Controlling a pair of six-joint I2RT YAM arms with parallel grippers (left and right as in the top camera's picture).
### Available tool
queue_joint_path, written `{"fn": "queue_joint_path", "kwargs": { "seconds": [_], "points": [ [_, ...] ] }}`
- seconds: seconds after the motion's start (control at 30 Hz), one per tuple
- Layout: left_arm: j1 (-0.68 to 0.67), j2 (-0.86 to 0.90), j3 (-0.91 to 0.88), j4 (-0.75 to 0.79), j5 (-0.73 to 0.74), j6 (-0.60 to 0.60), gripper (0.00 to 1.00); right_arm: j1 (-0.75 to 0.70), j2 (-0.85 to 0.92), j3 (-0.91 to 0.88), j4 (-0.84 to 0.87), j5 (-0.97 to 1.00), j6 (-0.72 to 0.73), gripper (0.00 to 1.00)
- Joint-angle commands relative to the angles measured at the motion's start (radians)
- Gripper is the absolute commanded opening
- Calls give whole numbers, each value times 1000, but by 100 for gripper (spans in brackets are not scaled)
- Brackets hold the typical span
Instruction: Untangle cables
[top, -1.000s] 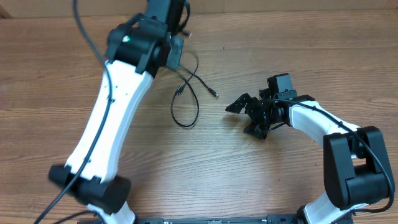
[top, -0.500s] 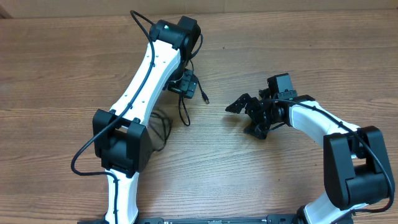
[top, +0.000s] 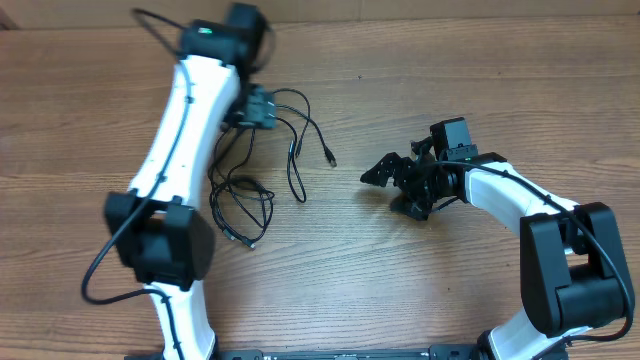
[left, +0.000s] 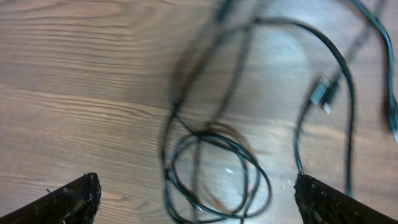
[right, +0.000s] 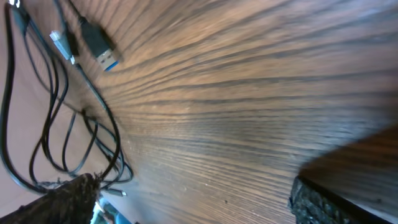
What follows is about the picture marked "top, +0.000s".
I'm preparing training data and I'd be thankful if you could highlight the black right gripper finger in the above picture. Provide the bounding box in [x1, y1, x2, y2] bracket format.
[360, 152, 405, 187]
[390, 194, 430, 221]

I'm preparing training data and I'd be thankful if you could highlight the black USB cable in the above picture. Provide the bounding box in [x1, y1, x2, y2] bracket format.
[272, 87, 338, 204]
[207, 127, 276, 250]

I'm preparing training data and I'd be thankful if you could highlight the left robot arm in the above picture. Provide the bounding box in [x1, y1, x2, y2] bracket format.
[104, 3, 276, 359]

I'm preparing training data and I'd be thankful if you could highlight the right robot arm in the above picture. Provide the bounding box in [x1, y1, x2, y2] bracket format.
[360, 117, 635, 359]

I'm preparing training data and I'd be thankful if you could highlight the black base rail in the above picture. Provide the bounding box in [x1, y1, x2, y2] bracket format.
[124, 327, 571, 360]

